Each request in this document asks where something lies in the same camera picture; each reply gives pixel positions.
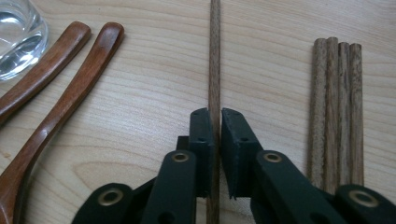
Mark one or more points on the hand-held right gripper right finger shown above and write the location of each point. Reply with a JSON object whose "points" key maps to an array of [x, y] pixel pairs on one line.
{"points": [[238, 168]]}

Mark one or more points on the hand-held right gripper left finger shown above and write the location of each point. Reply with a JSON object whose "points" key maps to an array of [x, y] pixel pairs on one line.
{"points": [[204, 168]]}

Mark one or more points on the reddish brown wooden spoon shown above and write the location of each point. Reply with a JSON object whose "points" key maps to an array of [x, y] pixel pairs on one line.
{"points": [[46, 68], [77, 90]]}

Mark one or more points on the clear drinking glass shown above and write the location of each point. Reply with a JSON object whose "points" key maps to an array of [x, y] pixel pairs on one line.
{"points": [[18, 40]]}

